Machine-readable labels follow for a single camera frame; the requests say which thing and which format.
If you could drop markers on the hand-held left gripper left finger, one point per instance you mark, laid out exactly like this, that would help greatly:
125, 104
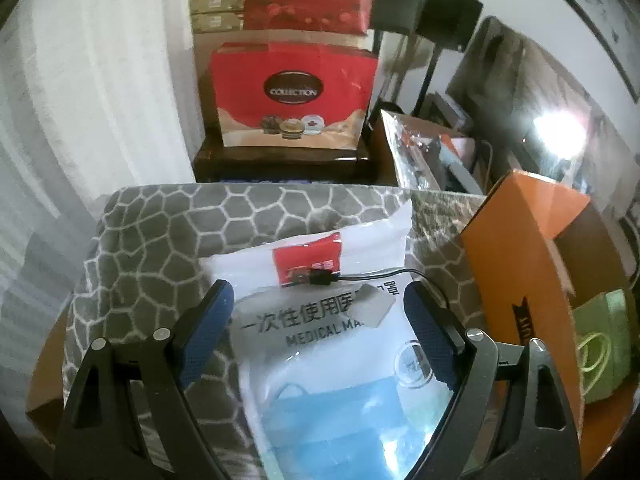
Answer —
205, 332

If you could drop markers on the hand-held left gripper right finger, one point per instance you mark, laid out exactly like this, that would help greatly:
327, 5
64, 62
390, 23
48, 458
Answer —
430, 332

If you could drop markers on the face mask packet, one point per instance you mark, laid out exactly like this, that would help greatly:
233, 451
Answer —
320, 385

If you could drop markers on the orange cardboard box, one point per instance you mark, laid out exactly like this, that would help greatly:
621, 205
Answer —
510, 240

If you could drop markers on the pale green box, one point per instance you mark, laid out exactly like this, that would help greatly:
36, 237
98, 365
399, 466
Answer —
614, 365

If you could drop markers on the grey white patterned blanket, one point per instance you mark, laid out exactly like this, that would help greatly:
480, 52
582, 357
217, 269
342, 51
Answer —
150, 230

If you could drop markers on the clear plastic bag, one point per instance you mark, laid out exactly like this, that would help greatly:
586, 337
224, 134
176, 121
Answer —
425, 160

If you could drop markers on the dark wooden cabinet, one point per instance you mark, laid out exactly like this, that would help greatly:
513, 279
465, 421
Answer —
280, 165

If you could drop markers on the red gift bag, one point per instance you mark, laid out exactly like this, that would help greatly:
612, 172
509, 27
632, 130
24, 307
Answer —
240, 90

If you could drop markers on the black speaker stand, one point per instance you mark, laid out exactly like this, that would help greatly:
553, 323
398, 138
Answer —
427, 82
383, 65

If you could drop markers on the white curtain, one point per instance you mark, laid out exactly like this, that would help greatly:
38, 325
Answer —
75, 110

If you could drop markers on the brown sofa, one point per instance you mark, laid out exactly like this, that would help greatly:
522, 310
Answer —
500, 60

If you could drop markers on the flat gold box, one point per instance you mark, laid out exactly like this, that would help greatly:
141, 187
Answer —
218, 23
216, 3

